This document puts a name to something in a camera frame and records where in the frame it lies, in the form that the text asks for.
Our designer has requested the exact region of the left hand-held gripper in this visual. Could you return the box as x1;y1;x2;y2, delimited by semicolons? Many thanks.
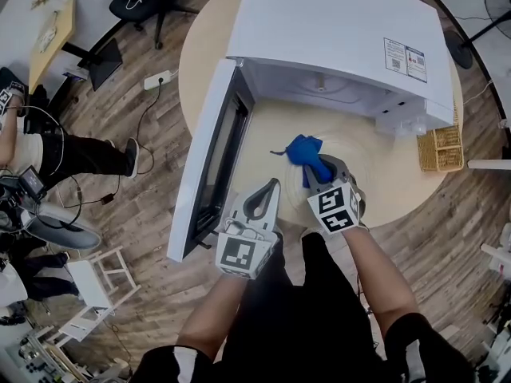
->
215;177;285;281

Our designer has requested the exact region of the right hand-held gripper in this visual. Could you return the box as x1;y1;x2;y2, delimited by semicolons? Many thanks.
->
302;154;369;236

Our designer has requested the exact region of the blue cloth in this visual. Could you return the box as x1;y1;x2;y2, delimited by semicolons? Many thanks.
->
270;133;333;189

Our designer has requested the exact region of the glass turntable plate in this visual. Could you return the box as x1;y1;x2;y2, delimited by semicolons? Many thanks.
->
283;124;380;231

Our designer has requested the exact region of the person's left forearm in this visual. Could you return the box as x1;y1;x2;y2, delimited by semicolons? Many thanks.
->
177;271;248;361

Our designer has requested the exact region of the person's right forearm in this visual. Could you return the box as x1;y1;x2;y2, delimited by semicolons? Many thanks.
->
342;227;421;339

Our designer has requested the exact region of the white microwave oven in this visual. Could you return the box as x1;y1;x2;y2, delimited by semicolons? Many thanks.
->
166;0;457;263

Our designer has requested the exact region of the person's right white shoe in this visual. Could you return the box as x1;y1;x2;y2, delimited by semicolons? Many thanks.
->
299;225;325;242

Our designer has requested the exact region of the person's black clothing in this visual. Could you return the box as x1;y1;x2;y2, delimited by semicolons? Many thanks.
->
131;232;477;383

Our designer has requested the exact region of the wicker basket organizer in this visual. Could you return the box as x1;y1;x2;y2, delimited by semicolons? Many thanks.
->
417;124;465;173

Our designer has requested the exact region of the white shelf board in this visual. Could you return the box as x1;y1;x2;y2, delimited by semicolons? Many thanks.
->
466;158;511;171

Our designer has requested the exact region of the white power strip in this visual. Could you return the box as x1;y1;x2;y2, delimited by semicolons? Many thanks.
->
143;69;173;92

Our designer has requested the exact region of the white stool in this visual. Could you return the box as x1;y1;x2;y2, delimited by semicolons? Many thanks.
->
58;245;142;343

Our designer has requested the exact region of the black standing fan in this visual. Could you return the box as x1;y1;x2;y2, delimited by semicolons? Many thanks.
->
444;0;511;70

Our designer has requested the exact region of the white egg-shaped pod device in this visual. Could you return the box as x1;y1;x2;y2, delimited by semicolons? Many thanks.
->
26;204;102;251

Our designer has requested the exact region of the black handheld screen device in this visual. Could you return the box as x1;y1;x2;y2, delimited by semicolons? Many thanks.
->
19;165;48;199

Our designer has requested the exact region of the white equipment rack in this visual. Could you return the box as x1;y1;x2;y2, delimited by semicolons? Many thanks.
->
0;325;97;383

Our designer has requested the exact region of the light wooden desk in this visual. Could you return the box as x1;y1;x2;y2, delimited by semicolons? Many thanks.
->
28;0;77;95

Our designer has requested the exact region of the black cable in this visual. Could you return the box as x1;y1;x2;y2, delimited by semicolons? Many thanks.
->
63;78;163;209

